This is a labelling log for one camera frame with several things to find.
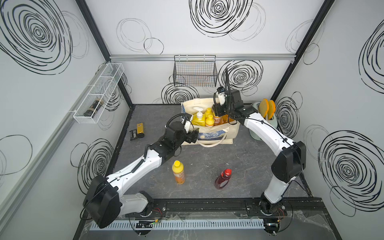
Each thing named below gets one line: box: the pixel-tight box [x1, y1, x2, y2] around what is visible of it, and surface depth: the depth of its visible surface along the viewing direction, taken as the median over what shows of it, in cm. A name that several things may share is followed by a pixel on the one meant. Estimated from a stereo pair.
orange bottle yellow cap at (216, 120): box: [213, 116, 221, 126], surface depth 93 cm
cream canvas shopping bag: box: [181, 98, 241, 148], surface depth 88 cm
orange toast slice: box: [268, 100, 276, 120], surface depth 91 cm
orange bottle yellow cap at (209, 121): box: [205, 114, 215, 127], surface depth 87 cm
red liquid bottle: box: [215, 168, 232, 190], surface depth 71 cm
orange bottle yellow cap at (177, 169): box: [172, 160, 185, 185], surface depth 69 cm
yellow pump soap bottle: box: [191, 107, 206, 127], surface depth 86 cm
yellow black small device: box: [129, 122, 145, 141], surface depth 102 cm
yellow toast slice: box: [258, 98, 269, 118], surface depth 93 cm
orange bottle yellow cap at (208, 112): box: [204, 107, 213, 118], surface depth 88 cm
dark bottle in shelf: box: [83, 98, 104, 118], surface depth 69 cm
